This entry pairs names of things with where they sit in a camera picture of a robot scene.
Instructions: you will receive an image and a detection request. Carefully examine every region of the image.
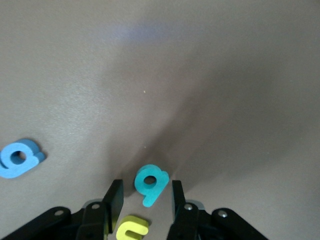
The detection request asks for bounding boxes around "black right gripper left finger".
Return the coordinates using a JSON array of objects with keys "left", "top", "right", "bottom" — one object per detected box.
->
[{"left": 0, "top": 179, "right": 125, "bottom": 240}]

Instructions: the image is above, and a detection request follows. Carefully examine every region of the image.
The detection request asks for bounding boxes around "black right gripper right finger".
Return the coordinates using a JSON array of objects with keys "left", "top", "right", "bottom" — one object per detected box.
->
[{"left": 167, "top": 180, "right": 270, "bottom": 240}]

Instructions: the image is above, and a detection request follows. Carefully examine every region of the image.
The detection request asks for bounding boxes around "yellow foam letter u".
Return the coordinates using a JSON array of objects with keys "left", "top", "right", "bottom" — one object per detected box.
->
[{"left": 115, "top": 215, "right": 150, "bottom": 240}]

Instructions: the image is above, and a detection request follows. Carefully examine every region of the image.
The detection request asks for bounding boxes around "teal foam letter b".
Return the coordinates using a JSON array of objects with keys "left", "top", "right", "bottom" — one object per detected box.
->
[{"left": 134, "top": 164, "right": 170, "bottom": 208}]

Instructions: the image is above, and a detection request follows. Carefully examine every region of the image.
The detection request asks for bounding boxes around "blue foam letter g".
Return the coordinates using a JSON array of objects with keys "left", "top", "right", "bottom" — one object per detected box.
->
[{"left": 0, "top": 138, "right": 47, "bottom": 179}]

